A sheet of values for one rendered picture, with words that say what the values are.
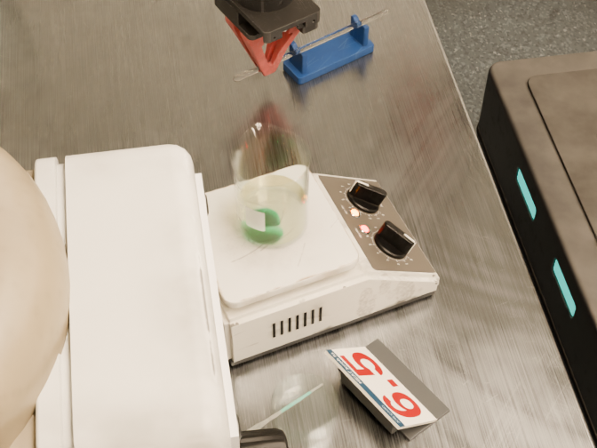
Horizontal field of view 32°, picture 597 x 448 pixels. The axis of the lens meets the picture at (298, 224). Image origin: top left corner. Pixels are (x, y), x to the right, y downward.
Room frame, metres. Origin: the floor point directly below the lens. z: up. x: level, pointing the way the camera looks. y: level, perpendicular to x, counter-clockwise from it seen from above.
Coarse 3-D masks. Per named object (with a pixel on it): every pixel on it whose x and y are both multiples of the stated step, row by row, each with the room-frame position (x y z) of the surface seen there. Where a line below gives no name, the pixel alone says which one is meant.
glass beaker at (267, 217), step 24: (240, 144) 0.58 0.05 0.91; (264, 144) 0.60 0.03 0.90; (288, 144) 0.59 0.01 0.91; (240, 168) 0.58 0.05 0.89; (264, 168) 0.60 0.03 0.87; (288, 168) 0.59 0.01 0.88; (240, 192) 0.55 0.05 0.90; (264, 192) 0.54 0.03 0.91; (288, 192) 0.54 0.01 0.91; (240, 216) 0.55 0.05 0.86; (264, 216) 0.54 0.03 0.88; (288, 216) 0.54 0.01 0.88; (264, 240) 0.54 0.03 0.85; (288, 240) 0.54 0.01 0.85
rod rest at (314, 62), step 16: (352, 16) 0.90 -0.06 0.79; (352, 32) 0.90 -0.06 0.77; (368, 32) 0.88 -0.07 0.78; (320, 48) 0.88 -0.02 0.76; (336, 48) 0.88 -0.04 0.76; (352, 48) 0.88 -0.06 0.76; (368, 48) 0.88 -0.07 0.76; (288, 64) 0.85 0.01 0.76; (304, 64) 0.84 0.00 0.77; (320, 64) 0.85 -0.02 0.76; (336, 64) 0.86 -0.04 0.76; (304, 80) 0.83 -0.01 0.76
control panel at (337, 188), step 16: (320, 176) 0.64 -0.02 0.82; (336, 192) 0.63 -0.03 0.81; (352, 208) 0.61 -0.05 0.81; (384, 208) 0.63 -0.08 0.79; (352, 224) 0.59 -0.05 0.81; (368, 224) 0.59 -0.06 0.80; (400, 224) 0.61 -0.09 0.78; (368, 240) 0.57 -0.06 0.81; (368, 256) 0.55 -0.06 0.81; (384, 256) 0.56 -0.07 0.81; (416, 256) 0.57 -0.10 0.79; (432, 272) 0.56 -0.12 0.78
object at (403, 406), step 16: (336, 352) 0.47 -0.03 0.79; (352, 352) 0.48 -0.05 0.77; (352, 368) 0.46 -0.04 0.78; (368, 368) 0.47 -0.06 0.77; (368, 384) 0.44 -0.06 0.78; (384, 384) 0.45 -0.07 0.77; (384, 400) 0.43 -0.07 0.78; (400, 400) 0.44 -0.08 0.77; (400, 416) 0.42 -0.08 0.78; (416, 416) 0.42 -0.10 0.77
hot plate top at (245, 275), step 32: (224, 192) 0.60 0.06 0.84; (320, 192) 0.60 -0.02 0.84; (224, 224) 0.56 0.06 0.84; (320, 224) 0.57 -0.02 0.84; (224, 256) 0.53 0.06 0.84; (256, 256) 0.53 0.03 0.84; (288, 256) 0.53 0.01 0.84; (320, 256) 0.53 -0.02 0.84; (352, 256) 0.53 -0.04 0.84; (224, 288) 0.50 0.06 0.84; (256, 288) 0.50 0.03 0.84; (288, 288) 0.50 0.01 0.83
